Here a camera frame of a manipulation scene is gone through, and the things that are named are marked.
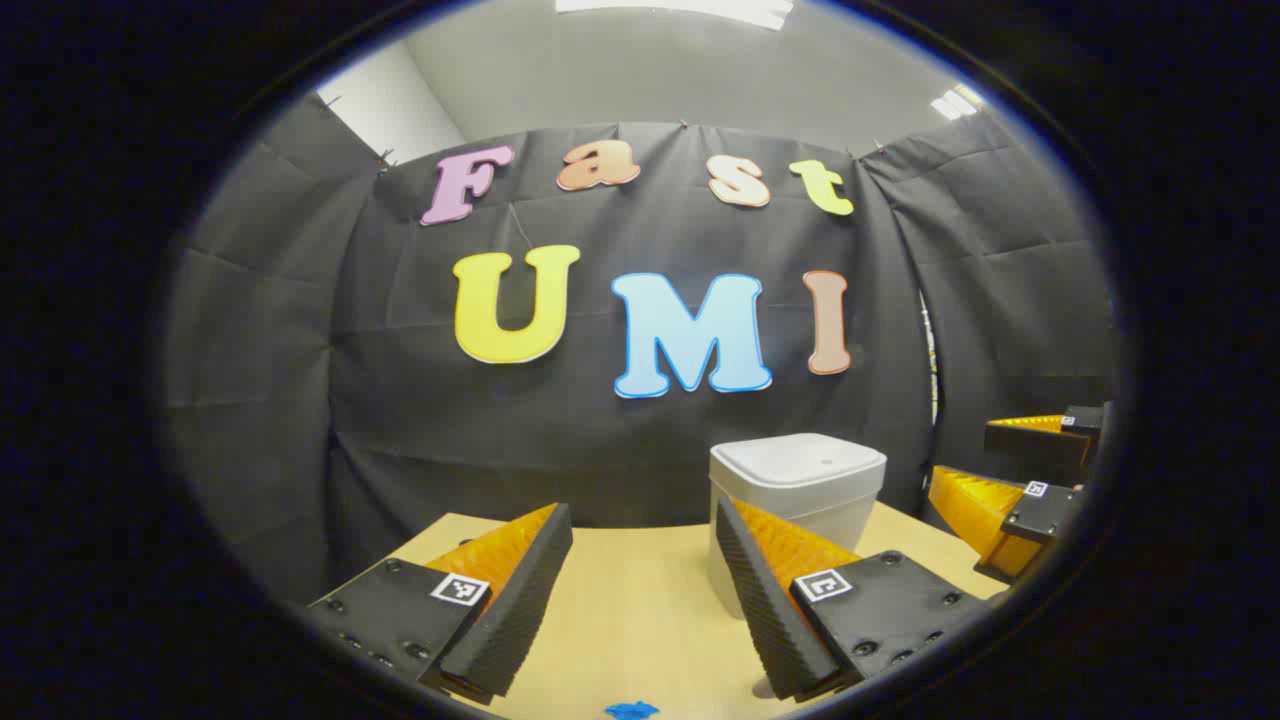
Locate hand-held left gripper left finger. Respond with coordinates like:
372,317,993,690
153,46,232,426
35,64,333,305
305,502,574,707

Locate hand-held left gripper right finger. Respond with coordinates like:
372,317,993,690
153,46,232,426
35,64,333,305
714,496,1006,703

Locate white desktop garbage bin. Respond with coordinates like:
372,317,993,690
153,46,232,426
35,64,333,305
708,433,888,619

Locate wooden desktop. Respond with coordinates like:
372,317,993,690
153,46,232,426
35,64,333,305
385,500,1011,720

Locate small ceiling light panel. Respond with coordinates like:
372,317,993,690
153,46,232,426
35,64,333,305
930,85,986,121

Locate long ceiling light panel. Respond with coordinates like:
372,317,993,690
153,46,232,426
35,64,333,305
555,0,796,29

